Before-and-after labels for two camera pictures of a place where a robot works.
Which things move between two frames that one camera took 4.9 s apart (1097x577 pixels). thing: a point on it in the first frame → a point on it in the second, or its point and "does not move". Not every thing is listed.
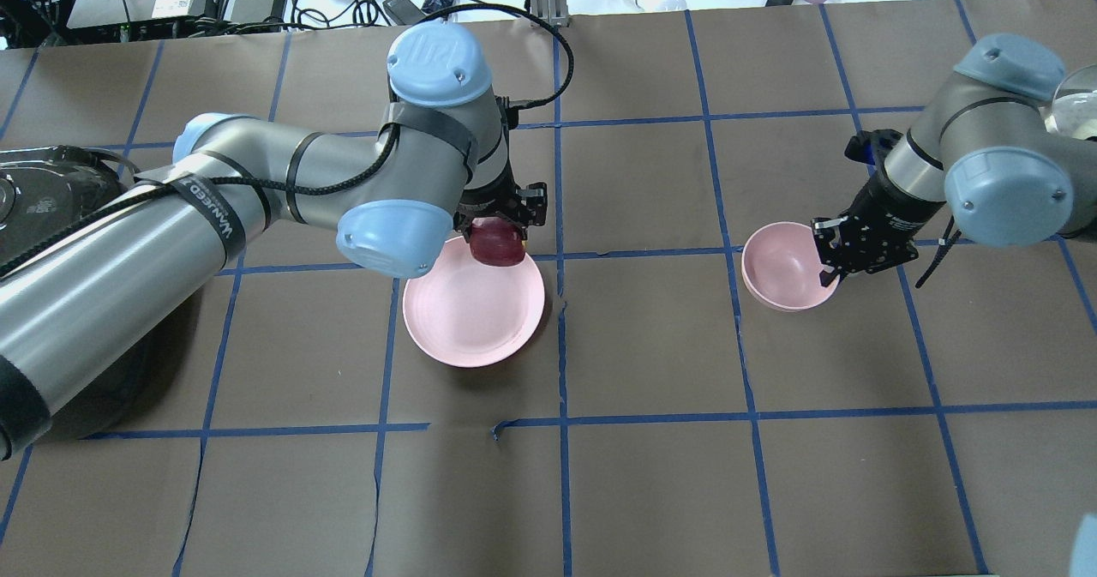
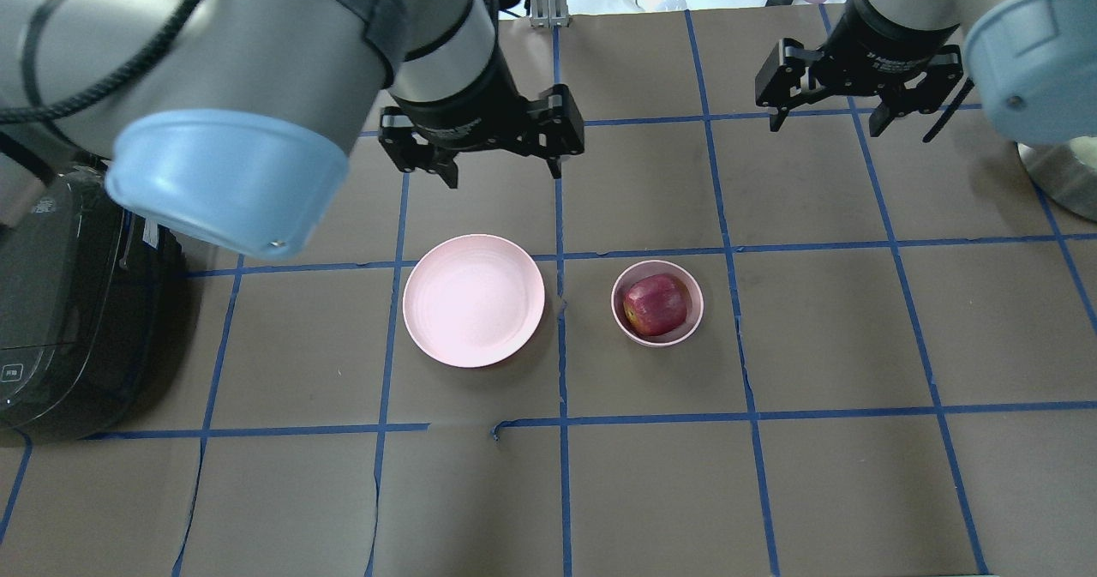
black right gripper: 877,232 → 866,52
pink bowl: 782,268 → 656,267
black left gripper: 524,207 → 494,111
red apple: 495,242 → 656,304
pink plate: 466,313 does not move
